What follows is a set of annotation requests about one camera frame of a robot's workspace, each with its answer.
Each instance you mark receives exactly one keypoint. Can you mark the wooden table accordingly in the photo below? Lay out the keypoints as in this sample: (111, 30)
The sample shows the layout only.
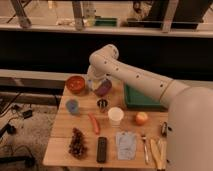
(57, 152)

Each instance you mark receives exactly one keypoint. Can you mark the metal fork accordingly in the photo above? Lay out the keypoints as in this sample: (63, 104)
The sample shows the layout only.
(143, 136)

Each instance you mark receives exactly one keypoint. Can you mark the small black clip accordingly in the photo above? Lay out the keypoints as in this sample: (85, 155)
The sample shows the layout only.
(164, 129)

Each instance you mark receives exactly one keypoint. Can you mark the red bowl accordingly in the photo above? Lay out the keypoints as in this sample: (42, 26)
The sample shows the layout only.
(75, 84)

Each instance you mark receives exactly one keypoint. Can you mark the apple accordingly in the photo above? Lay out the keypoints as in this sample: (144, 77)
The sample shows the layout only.
(141, 118)

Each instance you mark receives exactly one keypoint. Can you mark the black remote control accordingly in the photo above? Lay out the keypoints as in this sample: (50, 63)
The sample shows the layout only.
(101, 150)

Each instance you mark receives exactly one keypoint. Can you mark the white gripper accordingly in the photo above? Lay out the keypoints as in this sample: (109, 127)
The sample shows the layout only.
(94, 81)

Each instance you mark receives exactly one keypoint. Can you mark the red chili pepper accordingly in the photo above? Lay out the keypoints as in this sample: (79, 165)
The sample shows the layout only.
(95, 124)

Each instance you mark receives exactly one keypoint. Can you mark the light blue cloth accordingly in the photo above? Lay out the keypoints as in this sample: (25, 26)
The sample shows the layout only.
(126, 145)

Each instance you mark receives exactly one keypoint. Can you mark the white paper cup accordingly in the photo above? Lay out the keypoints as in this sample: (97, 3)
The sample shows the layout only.
(115, 115)

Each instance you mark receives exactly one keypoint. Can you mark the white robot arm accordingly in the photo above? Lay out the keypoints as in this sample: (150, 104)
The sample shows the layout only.
(190, 109)

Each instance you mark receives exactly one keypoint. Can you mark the bunch of dark grapes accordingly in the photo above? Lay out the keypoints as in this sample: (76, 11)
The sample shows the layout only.
(77, 146)

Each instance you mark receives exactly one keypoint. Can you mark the blue plastic cup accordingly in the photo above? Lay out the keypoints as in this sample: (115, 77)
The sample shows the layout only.
(72, 106)

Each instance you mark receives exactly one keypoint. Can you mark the green plastic tray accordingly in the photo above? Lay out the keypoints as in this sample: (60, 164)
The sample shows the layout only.
(136, 100)

